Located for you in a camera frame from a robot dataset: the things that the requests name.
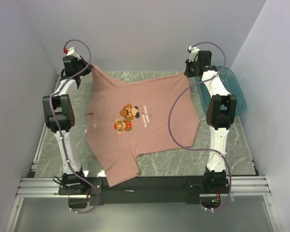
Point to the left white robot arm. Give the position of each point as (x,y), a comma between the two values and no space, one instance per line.
(60,119)

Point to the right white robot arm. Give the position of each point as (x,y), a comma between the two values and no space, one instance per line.
(220,116)

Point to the aluminium frame rail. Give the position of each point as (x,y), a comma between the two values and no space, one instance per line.
(47,188)

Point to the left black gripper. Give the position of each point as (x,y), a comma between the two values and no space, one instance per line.
(88,70)

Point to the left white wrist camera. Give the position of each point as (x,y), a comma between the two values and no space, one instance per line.
(71,50)

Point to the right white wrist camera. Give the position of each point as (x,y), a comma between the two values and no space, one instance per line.
(193,52)

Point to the teal plastic basin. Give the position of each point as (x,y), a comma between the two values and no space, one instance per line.
(230,82)

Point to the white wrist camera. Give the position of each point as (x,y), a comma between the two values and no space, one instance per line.
(71,50)
(193,52)

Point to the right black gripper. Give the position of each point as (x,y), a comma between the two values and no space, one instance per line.
(187,73)

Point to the pink printed t shirt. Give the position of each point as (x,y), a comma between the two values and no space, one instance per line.
(126,120)

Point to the black base beam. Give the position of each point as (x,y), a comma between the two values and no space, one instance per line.
(154,189)

